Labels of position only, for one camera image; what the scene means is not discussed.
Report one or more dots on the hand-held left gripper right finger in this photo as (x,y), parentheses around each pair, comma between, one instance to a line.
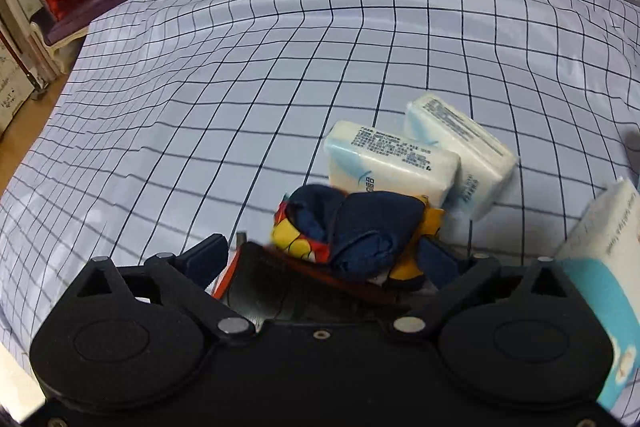
(440,264)

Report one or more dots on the navy patterned cloth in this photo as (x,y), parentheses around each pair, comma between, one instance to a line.
(370,227)

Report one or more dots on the white tissue pack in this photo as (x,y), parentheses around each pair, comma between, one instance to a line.
(390,162)
(470,147)

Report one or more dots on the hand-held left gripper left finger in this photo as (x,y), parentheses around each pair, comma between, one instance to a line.
(205,257)

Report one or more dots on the white and blue tissue box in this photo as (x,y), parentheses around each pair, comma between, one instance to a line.
(600,267)

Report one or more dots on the checked white bedsheet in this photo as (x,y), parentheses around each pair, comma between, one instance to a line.
(250,82)

